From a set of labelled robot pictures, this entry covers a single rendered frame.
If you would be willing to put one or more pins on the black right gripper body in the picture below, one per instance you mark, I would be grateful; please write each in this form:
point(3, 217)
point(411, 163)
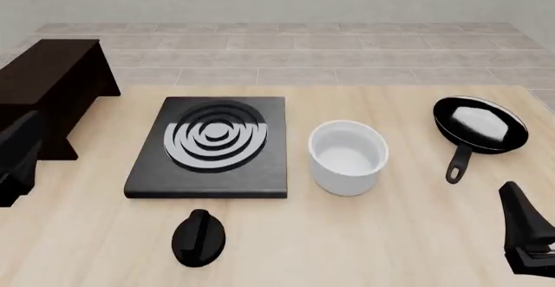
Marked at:
point(535, 256)

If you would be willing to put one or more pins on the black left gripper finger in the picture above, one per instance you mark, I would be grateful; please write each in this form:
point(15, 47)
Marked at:
point(26, 150)
point(8, 191)

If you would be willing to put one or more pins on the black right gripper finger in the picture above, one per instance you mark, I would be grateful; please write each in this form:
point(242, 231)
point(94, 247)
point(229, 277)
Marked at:
point(522, 218)

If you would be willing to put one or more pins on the dark wooden cabinet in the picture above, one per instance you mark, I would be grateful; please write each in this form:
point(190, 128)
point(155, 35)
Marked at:
point(52, 72)

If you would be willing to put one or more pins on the white bowl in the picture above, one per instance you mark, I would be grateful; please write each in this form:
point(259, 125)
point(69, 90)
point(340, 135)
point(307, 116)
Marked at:
point(347, 157)

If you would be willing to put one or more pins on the black frying pan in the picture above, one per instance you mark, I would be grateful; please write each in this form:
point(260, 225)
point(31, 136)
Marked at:
point(477, 127)

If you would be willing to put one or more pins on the flat black stove plate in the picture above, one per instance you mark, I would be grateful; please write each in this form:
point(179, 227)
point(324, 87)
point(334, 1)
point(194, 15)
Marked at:
point(152, 170)

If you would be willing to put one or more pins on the round black stove knob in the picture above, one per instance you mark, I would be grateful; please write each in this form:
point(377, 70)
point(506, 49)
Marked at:
point(198, 239)

